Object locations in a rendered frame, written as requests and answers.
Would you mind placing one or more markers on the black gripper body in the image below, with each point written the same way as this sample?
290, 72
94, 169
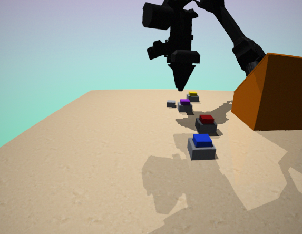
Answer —
182, 53

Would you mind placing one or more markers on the yellow button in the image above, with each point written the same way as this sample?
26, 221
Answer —
193, 97

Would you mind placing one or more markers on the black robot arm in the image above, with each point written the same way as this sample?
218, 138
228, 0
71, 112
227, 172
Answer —
172, 15

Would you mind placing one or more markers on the blue button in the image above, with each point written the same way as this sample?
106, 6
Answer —
200, 147

